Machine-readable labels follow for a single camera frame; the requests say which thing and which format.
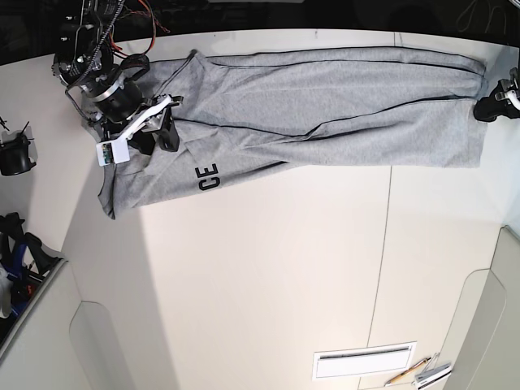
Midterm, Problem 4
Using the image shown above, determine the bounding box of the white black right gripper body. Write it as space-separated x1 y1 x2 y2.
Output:
103 94 184 141

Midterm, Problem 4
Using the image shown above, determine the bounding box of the black blue tool pile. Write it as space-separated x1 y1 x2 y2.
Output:
1 212 61 319

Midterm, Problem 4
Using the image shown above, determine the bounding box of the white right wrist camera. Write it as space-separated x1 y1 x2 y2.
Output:
96 138 130 167

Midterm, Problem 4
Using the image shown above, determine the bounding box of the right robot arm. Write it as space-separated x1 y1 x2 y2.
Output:
52 1 183 166

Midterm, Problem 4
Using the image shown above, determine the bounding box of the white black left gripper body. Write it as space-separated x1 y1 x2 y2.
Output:
497 67 520 111

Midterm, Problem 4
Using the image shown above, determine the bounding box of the black cup holder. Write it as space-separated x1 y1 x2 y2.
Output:
1 118 37 176

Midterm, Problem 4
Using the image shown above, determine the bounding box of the yellow pencil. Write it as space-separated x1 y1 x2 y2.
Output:
384 357 432 387

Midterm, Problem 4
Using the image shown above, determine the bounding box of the white paper label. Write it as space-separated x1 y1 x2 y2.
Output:
312 341 417 380

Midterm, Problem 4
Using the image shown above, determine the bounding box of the grey T-shirt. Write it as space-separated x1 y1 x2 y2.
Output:
98 46 487 219

